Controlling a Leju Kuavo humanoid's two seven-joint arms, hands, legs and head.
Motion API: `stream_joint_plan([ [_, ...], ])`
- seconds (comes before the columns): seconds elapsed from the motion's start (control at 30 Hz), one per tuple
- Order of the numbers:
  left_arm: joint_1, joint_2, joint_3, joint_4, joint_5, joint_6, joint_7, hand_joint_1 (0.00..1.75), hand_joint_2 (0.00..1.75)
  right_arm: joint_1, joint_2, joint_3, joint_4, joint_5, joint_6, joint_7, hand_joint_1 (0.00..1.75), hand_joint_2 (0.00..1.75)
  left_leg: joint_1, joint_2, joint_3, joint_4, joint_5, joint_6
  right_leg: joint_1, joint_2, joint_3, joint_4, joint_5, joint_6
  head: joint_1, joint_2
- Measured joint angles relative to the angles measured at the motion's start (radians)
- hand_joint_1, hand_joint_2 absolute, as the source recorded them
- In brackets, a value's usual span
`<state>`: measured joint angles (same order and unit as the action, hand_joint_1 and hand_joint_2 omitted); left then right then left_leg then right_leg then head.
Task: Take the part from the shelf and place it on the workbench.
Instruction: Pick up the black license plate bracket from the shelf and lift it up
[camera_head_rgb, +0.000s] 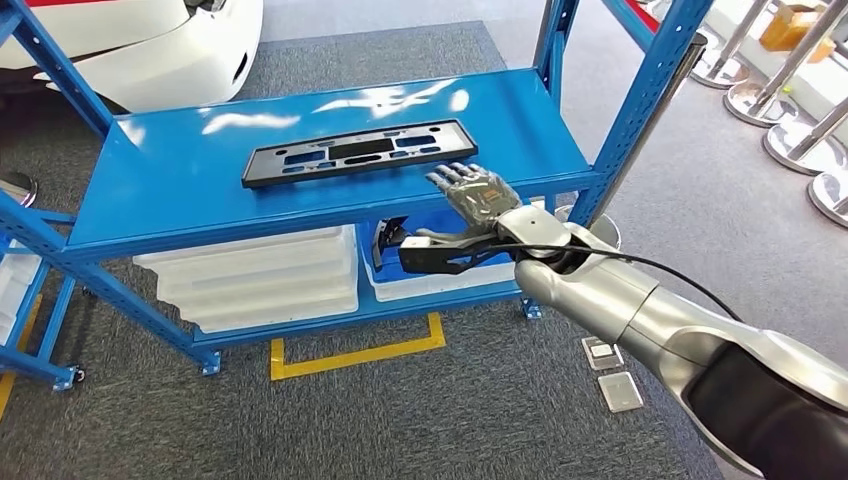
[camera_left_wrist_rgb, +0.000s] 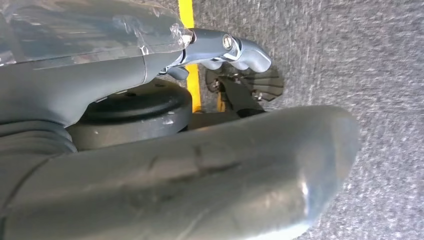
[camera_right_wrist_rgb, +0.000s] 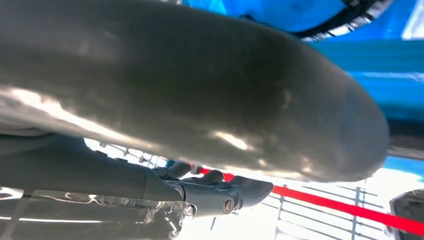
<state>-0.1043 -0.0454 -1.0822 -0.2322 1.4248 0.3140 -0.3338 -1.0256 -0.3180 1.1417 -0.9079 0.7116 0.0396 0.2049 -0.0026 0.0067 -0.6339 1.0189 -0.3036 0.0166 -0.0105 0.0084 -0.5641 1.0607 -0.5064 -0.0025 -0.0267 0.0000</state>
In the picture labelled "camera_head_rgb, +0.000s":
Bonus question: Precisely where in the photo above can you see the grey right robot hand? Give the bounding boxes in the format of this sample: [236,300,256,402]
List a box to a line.
[415,162,525,243]

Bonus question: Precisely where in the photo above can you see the black plastic car part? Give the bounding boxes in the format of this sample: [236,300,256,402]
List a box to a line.
[240,119,480,190]

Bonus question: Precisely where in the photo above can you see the black curved plastic part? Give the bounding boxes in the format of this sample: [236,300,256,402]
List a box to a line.
[370,217,411,273]

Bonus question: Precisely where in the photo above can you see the blue metal shelf rack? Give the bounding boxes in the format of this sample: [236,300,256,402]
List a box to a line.
[0,210,86,392]
[0,0,717,379]

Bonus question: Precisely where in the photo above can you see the white and blue plastic bin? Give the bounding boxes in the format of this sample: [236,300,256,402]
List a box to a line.
[360,210,525,304]

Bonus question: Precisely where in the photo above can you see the chrome stanchion with black cap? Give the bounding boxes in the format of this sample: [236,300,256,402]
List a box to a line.
[555,33,709,252]

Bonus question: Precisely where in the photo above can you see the silver floor socket plate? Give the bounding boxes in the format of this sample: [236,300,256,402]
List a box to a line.
[597,370,645,414]
[581,336,625,372]

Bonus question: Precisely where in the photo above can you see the white plastic tray stack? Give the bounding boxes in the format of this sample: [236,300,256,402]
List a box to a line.
[132,225,360,335]

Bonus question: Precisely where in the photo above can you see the white car body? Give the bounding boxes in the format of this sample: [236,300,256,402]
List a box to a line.
[0,0,265,114]

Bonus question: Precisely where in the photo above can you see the brown cardboard box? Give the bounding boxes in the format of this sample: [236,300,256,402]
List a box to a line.
[759,3,837,64]

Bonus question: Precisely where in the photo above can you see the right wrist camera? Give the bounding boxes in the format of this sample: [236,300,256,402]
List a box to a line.
[397,235,511,276]

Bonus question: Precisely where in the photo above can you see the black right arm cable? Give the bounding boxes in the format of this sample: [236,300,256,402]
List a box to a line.
[490,241,743,323]

